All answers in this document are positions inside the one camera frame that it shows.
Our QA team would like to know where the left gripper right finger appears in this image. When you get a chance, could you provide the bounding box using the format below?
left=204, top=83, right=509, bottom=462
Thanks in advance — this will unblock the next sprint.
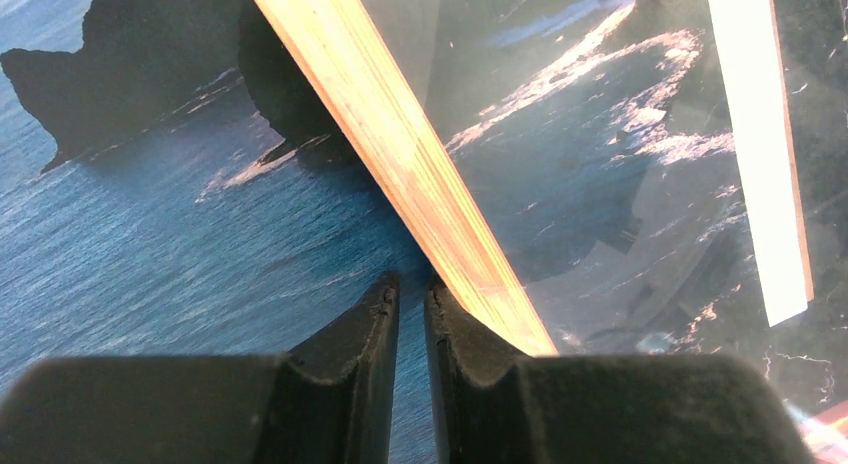
left=424, top=278, right=813, bottom=463

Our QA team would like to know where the pink wooden picture frame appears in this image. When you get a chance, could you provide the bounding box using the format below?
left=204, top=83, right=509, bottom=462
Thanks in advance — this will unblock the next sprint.
left=254, top=0, right=556, bottom=356

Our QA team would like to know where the clear acrylic sheet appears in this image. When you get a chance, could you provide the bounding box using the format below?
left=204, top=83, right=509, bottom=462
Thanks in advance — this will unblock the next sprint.
left=363, top=0, right=847, bottom=426

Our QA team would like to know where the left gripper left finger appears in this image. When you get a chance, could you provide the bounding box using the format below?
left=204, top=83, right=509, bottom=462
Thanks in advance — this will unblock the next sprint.
left=1, top=272, right=400, bottom=463

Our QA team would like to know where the seascape photo on board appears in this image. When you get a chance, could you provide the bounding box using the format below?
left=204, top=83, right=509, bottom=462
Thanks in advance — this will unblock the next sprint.
left=0, top=0, right=816, bottom=464

